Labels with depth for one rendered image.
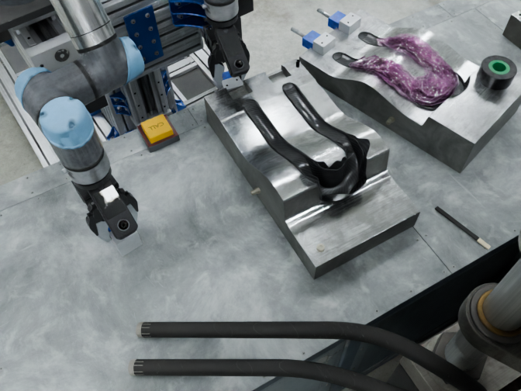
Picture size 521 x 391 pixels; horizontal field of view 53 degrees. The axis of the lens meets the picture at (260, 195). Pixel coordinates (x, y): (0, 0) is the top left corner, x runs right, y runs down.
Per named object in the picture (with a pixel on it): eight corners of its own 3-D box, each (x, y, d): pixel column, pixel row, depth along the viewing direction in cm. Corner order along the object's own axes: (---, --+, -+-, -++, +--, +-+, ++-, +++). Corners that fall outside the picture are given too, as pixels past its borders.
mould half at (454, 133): (298, 71, 143) (299, 39, 133) (357, 25, 153) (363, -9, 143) (460, 174, 123) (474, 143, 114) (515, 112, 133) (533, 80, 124)
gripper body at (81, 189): (112, 179, 109) (95, 142, 99) (132, 207, 105) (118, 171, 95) (78, 198, 107) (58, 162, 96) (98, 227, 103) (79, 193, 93)
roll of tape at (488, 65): (472, 83, 123) (477, 72, 121) (481, 62, 127) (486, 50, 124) (507, 95, 121) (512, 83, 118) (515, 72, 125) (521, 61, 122)
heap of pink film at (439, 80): (342, 69, 134) (346, 45, 128) (384, 34, 141) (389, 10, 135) (429, 121, 124) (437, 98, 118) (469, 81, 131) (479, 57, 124)
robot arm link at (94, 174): (112, 157, 91) (69, 181, 89) (119, 173, 95) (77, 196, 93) (92, 131, 95) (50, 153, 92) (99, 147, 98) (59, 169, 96)
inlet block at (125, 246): (94, 215, 119) (87, 202, 114) (114, 204, 121) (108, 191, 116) (122, 257, 113) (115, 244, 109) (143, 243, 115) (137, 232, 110)
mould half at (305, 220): (207, 122, 134) (201, 82, 122) (295, 84, 140) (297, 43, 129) (313, 280, 109) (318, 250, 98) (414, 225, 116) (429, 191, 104)
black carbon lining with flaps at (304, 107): (238, 109, 126) (235, 80, 118) (295, 84, 130) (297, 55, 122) (316, 217, 109) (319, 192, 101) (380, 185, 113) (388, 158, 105)
